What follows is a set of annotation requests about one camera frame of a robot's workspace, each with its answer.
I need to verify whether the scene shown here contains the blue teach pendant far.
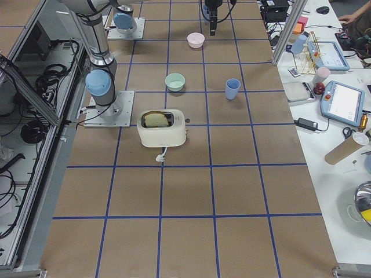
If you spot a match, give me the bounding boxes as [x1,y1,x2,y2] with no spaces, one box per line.
[307,41,350,71]

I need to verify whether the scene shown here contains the black power adapter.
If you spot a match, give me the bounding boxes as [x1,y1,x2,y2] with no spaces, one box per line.
[294,118,318,131]

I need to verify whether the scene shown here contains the black electronics box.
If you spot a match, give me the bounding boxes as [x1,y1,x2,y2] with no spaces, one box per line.
[260,0,289,23]

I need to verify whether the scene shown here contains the aluminium frame post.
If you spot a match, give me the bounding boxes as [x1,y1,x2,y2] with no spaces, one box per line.
[271,0,307,65]

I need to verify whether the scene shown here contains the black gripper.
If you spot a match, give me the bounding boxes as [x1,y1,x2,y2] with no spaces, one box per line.
[203,0,223,36]

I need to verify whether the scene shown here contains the cream white toaster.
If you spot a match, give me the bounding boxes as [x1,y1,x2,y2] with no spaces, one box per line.
[137,109,187,148]

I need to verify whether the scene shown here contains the bread slice in toaster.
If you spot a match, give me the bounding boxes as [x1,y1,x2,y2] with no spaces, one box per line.
[144,112,169,127]

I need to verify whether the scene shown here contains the pink cup on desk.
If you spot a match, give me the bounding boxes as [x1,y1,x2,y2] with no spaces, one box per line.
[312,67,331,85]

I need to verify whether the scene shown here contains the orange sticky notes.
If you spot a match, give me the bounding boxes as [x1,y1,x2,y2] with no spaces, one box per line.
[292,16,308,35]

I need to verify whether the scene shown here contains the black computer mouse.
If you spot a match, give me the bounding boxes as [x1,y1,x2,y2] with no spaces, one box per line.
[315,6,330,14]

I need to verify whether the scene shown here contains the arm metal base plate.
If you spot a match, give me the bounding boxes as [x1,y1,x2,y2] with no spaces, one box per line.
[83,90,134,128]
[107,17,145,41]

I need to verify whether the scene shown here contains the carried blue plastic cup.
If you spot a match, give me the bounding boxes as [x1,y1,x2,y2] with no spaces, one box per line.
[202,5,210,23]

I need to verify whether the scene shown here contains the cardboard tube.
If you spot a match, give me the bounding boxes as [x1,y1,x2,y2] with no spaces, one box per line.
[324,132,369,165]

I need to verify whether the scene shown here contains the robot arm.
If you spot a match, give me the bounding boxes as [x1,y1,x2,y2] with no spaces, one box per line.
[62,1,135,117]
[110,1,235,36]

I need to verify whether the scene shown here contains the wooden wire rack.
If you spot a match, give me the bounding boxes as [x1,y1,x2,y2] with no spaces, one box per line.
[293,31,322,74]

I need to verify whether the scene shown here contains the red apple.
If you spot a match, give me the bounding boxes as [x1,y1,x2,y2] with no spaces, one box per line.
[313,82,325,96]

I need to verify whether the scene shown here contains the blue teach pendant near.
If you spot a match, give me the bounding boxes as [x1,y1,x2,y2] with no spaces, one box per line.
[320,81,365,127]

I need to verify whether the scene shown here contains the light blue cup on desk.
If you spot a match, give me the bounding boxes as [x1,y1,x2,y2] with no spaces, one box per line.
[290,35,307,54]

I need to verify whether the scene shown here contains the blue teach pendant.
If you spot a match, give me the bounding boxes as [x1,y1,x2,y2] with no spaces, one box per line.
[307,41,350,71]
[320,81,365,127]

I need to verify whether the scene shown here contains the black scissors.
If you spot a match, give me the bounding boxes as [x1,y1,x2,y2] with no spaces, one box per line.
[342,127,356,140]

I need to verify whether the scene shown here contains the white toaster power cord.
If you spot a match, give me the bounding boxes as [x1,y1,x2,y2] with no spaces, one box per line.
[155,146,169,163]

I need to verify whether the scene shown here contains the steel mixing bowl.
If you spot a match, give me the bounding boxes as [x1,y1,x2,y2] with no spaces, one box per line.
[354,181,370,226]

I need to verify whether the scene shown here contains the mint green bowl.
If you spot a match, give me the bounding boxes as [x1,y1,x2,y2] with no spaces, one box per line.
[165,73,186,92]

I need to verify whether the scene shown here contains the grey digital scale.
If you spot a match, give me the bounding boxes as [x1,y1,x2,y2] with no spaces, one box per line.
[283,82,316,106]

